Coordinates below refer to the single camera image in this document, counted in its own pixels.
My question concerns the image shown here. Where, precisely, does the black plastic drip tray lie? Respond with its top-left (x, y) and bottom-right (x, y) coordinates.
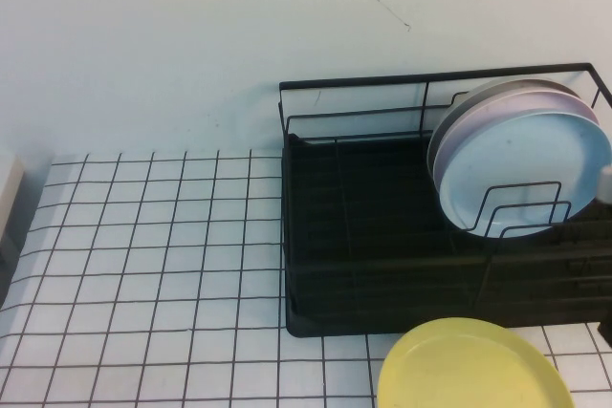
top-left (282, 133), bottom-right (612, 338)

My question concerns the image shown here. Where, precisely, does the yellow plate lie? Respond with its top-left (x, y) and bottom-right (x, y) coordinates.
top-left (377, 316), bottom-right (575, 408)

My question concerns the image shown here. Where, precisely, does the beige block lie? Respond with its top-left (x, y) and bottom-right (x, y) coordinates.
top-left (0, 149), bottom-right (24, 261)

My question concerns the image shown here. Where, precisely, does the lilac plate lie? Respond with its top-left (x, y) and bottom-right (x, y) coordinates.
top-left (431, 90), bottom-right (601, 189)

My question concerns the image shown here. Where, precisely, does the grey plate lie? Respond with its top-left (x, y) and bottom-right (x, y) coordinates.
top-left (426, 78), bottom-right (582, 175)

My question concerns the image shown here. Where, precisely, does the black wire dish rack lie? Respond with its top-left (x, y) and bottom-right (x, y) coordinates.
top-left (278, 62), bottom-right (612, 318)

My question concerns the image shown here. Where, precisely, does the light blue plate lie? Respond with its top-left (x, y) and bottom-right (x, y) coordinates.
top-left (437, 111), bottom-right (612, 241)

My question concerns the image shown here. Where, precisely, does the white black-grid tablecloth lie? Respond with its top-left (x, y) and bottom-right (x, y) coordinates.
top-left (0, 149), bottom-right (612, 408)

